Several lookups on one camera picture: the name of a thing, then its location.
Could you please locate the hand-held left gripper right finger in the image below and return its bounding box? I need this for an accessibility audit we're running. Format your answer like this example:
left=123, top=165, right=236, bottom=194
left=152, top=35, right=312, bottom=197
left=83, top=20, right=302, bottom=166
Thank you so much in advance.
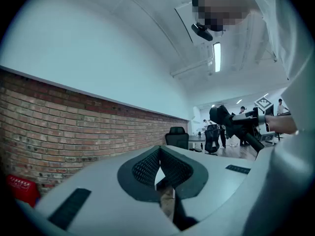
left=160, top=145, right=258, bottom=231

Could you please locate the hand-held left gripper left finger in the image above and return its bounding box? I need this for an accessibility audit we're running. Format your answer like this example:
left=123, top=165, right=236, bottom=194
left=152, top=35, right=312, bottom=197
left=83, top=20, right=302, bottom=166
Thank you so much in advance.
left=16, top=145, right=182, bottom=236

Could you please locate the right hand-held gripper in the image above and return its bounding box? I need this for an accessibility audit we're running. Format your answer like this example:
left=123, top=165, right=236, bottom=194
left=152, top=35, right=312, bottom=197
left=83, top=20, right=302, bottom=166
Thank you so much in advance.
left=231, top=96, right=276, bottom=143

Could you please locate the black folding umbrella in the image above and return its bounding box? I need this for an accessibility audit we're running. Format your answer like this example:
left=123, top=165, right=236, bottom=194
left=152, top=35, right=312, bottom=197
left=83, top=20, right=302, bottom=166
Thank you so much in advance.
left=209, top=104, right=265, bottom=153

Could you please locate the person's right forearm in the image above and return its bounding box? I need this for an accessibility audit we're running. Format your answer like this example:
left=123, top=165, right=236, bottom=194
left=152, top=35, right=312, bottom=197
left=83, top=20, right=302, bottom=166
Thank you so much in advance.
left=266, top=114, right=299, bottom=135

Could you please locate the black mesh office chair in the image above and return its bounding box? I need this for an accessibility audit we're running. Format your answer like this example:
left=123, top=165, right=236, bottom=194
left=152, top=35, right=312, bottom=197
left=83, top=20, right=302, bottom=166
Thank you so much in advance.
left=204, top=124, right=221, bottom=155

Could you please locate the white office desk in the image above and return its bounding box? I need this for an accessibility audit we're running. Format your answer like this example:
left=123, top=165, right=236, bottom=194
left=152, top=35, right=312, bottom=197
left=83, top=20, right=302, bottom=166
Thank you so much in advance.
left=188, top=135, right=206, bottom=152

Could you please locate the ceiling strip light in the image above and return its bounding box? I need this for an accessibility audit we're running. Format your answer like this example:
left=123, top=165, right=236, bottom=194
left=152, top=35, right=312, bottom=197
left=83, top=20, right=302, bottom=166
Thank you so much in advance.
left=213, top=41, right=222, bottom=73

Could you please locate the person's white shirt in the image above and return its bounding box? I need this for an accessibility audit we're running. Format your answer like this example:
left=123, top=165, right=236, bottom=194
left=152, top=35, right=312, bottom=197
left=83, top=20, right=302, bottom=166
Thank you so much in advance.
left=242, top=0, right=315, bottom=236

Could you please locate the red plastic crate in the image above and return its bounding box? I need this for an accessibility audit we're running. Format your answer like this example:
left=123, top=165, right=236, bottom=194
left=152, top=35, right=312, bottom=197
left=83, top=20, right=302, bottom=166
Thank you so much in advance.
left=5, top=174, right=41, bottom=208

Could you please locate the person's head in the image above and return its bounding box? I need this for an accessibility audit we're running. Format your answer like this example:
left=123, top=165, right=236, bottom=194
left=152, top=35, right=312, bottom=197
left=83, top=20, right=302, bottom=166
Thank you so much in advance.
left=191, top=0, right=262, bottom=33

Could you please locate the black head camera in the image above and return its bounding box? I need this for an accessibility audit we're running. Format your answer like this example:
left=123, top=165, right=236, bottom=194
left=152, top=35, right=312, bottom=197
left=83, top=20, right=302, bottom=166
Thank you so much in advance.
left=191, top=23, right=214, bottom=42

